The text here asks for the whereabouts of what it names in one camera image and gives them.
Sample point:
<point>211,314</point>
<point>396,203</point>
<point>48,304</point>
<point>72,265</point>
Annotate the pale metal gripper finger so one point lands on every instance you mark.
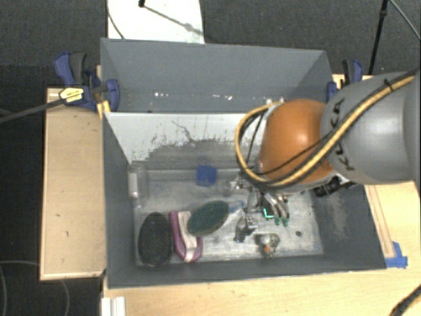
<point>240,234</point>
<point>251,223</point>

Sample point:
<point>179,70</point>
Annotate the small grey and orange toy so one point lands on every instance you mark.
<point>268,242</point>

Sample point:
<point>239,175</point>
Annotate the dark green oval sponge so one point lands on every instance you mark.
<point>208,217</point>

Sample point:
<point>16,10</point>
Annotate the blue sponge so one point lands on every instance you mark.
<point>206,175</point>

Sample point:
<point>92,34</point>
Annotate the black oval brush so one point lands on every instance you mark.
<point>155,239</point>

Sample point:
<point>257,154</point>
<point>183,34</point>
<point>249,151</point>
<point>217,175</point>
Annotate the grey metal bin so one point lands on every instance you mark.
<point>210,77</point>

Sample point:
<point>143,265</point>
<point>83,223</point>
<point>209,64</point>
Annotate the pale wood board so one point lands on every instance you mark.
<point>74,183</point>

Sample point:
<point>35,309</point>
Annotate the black cylinder on white bracket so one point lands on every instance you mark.
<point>329,186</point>

